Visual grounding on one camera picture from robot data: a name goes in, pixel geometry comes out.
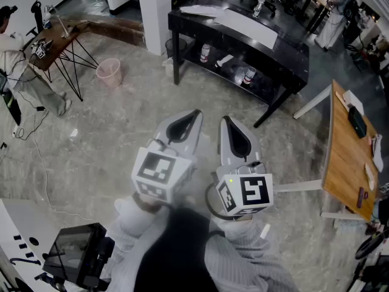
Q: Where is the person's left forearm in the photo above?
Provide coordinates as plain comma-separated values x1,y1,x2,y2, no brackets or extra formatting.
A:
114,192,176,251

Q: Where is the silver desk lamp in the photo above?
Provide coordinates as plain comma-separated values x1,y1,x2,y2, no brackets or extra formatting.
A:
50,6,71,39

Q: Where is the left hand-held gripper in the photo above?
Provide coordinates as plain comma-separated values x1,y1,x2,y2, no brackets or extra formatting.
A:
131,109,204,206

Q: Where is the white bottle red label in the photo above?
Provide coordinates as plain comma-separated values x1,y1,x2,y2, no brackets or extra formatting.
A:
243,67,256,85
199,43,211,63

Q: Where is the black box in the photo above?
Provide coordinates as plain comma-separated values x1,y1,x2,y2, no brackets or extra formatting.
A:
348,106,368,139

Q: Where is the dark wrist strap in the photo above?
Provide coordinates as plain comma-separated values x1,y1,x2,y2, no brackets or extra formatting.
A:
132,193,171,214

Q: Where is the clear bottle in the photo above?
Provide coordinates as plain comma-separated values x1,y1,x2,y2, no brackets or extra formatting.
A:
252,0,266,18

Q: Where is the black box device on stand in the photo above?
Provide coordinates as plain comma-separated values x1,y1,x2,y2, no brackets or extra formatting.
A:
42,223,115,290

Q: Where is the white plastic bottle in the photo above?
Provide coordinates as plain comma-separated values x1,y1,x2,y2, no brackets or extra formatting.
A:
162,58,174,78

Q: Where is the pink waste bin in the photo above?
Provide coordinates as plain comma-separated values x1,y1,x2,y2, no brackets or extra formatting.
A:
96,58,123,88

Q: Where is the brown wooden plank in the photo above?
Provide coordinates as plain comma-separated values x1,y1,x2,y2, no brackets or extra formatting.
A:
69,13,145,47

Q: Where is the white box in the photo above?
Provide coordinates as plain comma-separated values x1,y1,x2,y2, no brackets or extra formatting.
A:
342,89,365,115

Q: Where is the light wooden desk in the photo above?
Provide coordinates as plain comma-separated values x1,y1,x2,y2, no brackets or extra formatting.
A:
293,79,380,221

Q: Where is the black mesh waste bin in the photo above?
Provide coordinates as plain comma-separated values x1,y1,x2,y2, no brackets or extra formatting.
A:
165,38,188,63

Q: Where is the hand-held gripper on desk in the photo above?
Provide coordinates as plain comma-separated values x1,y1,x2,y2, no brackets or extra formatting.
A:
32,40,54,60

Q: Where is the person's right forearm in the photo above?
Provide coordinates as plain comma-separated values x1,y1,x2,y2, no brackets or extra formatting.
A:
205,215,300,292

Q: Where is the brown desk with wire legs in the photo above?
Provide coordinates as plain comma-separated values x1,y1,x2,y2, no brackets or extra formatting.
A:
22,19,100,102

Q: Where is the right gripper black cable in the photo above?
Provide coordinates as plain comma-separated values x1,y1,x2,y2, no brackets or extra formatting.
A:
205,182,235,221

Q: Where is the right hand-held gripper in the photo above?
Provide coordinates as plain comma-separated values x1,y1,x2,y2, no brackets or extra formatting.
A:
211,116,274,218

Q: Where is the white floor cable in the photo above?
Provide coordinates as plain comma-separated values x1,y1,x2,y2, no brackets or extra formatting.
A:
30,111,95,222

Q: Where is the white table mat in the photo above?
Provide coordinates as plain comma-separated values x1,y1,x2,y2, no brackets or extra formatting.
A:
214,9,279,50

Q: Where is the black table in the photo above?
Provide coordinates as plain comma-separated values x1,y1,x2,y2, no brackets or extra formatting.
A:
168,0,310,129

